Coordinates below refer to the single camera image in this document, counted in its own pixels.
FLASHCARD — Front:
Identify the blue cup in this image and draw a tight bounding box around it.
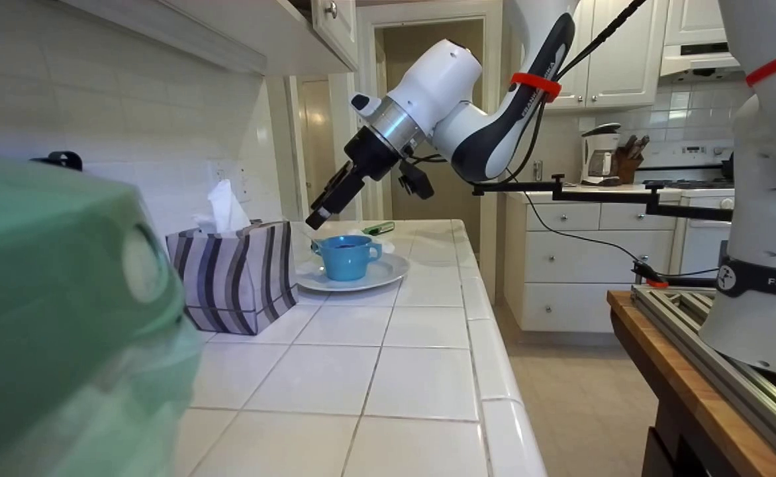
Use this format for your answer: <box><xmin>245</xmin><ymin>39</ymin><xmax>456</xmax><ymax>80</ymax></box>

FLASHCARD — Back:
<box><xmin>308</xmin><ymin>232</ymin><xmax>387</xmax><ymax>282</ymax></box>

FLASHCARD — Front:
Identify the white range hood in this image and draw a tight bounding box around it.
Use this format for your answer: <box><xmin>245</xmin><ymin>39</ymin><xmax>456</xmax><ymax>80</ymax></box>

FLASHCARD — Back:
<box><xmin>660</xmin><ymin>39</ymin><xmax>743</xmax><ymax>82</ymax></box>

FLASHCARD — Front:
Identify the black red clamp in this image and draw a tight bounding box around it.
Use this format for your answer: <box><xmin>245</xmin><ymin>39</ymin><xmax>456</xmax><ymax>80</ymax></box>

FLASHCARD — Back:
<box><xmin>630</xmin><ymin>253</ymin><xmax>672</xmax><ymax>290</ymax></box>

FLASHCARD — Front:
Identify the white tissue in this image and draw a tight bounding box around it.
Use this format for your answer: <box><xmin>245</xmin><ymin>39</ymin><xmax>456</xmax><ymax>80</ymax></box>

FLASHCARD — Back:
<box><xmin>203</xmin><ymin>178</ymin><xmax>255</xmax><ymax>239</ymax></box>

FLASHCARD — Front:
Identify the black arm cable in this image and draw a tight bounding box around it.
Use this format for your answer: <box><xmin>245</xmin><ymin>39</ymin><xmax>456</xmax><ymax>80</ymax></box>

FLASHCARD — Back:
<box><xmin>402</xmin><ymin>0</ymin><xmax>652</xmax><ymax>194</ymax></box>

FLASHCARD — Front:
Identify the white base cabinet with drawers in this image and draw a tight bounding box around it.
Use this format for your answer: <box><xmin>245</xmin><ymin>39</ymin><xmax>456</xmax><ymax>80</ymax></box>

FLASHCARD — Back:
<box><xmin>500</xmin><ymin>188</ymin><xmax>734</xmax><ymax>337</ymax></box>

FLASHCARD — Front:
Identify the white stove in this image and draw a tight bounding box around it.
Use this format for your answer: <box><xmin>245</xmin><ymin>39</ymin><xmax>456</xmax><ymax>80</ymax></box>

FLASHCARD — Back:
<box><xmin>635</xmin><ymin>141</ymin><xmax>735</xmax><ymax>194</ymax></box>

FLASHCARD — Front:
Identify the wooden table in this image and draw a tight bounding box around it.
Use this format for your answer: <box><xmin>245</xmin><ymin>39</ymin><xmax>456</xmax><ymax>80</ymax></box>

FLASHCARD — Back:
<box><xmin>607</xmin><ymin>288</ymin><xmax>776</xmax><ymax>477</ymax></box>

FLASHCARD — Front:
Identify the black table clock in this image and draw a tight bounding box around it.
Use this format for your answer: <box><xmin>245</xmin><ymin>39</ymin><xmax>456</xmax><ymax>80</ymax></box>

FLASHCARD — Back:
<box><xmin>28</xmin><ymin>147</ymin><xmax>85</xmax><ymax>172</ymax></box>

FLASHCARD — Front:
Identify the grey striped tissue box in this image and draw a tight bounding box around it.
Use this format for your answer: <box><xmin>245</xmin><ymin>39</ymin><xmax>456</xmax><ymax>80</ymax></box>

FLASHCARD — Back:
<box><xmin>161</xmin><ymin>219</ymin><xmax>298</xmax><ymax>338</ymax></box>

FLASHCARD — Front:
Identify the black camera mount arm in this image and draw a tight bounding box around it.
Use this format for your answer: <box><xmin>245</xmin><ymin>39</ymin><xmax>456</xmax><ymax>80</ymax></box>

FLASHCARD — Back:
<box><xmin>471</xmin><ymin>172</ymin><xmax>735</xmax><ymax>222</ymax></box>

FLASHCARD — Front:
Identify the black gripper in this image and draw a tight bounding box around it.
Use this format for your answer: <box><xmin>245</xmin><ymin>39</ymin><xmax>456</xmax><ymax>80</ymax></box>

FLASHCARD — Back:
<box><xmin>305</xmin><ymin>126</ymin><xmax>402</xmax><ymax>232</ymax></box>

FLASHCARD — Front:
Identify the wooden knife block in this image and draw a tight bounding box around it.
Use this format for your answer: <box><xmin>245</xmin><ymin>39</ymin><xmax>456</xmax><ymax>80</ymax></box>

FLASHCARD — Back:
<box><xmin>612</xmin><ymin>133</ymin><xmax>652</xmax><ymax>184</ymax></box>

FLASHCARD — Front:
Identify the white coffee maker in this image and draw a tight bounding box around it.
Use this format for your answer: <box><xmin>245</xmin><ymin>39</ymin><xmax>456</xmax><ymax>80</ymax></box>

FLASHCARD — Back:
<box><xmin>581</xmin><ymin>119</ymin><xmax>626</xmax><ymax>184</ymax></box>

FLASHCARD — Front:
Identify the black camera cable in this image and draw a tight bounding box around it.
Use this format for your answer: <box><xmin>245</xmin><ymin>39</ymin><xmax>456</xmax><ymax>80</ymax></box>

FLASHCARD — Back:
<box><xmin>521</xmin><ymin>190</ymin><xmax>648</xmax><ymax>271</ymax></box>

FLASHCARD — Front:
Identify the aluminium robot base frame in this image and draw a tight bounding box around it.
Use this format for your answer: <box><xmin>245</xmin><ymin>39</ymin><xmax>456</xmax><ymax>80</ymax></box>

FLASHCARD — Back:
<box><xmin>630</xmin><ymin>280</ymin><xmax>776</xmax><ymax>473</ymax></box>

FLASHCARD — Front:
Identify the white plate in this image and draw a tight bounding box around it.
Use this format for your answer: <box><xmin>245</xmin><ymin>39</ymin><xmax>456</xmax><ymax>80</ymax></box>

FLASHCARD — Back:
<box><xmin>292</xmin><ymin>251</ymin><xmax>414</xmax><ymax>296</ymax></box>

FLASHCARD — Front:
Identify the green and white wipes container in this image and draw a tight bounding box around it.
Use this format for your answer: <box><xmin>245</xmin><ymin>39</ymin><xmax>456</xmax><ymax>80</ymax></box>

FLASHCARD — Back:
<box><xmin>0</xmin><ymin>147</ymin><xmax>206</xmax><ymax>477</ymax></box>

